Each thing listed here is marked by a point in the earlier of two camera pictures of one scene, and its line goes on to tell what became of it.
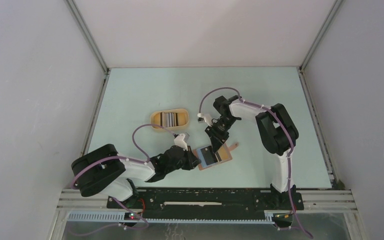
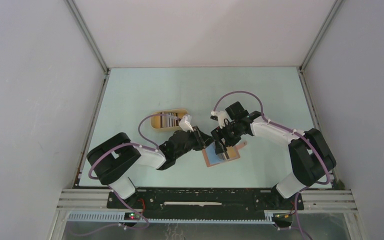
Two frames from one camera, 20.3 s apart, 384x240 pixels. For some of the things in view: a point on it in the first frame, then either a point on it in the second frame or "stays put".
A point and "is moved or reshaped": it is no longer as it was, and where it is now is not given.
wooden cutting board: (207, 158) is moved or reshaped
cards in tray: (169, 119) stays put
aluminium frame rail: (313, 199) stays put
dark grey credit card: (209, 155) → (222, 156)
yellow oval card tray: (171, 119) stays put
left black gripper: (192, 160) → (200, 138)
